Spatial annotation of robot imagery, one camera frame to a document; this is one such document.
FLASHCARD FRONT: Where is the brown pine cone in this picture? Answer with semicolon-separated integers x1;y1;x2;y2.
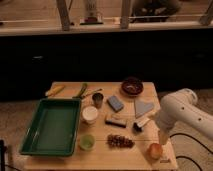
107;134;135;148

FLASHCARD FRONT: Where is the blue sponge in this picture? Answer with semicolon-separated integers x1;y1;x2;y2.
107;96;124;112

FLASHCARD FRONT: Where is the small green cup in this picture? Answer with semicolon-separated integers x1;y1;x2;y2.
79;134;95;151

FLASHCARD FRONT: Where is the black white brush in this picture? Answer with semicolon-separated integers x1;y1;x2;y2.
133;117;150;132

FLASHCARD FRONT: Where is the white paper cup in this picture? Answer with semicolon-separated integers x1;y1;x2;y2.
82;106;98;124

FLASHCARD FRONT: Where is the grey folded cloth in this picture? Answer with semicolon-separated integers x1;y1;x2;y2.
134;100;154;118

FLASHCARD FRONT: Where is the green plastic tray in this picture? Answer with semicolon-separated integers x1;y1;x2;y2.
20;99;81;157

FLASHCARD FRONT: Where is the dark brown bowl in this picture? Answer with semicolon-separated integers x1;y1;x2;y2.
121;77;143;96

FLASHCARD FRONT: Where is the black cable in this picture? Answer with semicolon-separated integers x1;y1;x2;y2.
169;132;213;171

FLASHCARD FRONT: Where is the green handled peeler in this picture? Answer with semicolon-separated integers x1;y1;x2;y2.
73;83;88;98

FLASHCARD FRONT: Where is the wooden block eraser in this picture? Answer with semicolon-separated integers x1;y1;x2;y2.
105;115;127;128

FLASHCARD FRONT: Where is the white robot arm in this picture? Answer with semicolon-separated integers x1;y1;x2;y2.
155;88;213;145

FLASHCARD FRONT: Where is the red yellow apple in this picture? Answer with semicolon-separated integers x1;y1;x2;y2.
148;143;163;159

